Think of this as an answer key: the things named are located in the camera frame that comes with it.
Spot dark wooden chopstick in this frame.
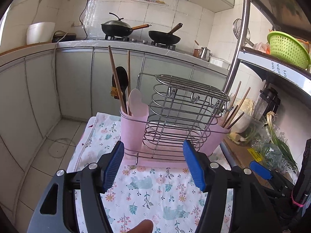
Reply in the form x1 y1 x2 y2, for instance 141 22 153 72
224 87 251 129

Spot white plastic spoon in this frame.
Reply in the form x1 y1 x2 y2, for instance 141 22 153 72
128 88 143 117

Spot black plastic spoon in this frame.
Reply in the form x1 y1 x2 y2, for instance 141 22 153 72
112 66 129 106

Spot left hand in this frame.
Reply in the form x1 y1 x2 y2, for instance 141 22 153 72
128 219 153 233

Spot cardboard box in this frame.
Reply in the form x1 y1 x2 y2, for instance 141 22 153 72
222 135 275 187

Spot green onions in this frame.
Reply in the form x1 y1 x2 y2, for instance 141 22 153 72
266 111 298 170

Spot clear plastic container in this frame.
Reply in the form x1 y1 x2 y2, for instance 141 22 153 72
230 117 264 145

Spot napa cabbage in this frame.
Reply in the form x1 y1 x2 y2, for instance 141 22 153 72
231 98 255 133

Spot black blender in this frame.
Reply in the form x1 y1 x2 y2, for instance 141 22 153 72
253 87 280 120

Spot floral animal print cloth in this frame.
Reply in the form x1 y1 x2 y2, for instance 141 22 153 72
67 113 207 232

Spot steel shelf pole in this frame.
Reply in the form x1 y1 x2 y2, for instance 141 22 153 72
223 0 250 95

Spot green plastic colander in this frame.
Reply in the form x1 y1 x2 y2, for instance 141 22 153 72
267 31 310 70

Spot steel kettle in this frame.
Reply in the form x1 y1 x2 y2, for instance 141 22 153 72
199 47 211 61

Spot open black frying pan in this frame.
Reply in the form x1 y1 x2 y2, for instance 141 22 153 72
149 23 183 46

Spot white rice cooker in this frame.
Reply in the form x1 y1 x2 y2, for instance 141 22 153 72
26 22 55 45

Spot lidded black wok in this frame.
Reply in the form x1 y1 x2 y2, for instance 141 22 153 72
101 12 151 37

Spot pink wire utensil rack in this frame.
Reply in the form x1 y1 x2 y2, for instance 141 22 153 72
120 74 230 168

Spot wire strainer ladle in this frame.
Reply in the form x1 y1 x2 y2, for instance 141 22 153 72
232 18 254 47

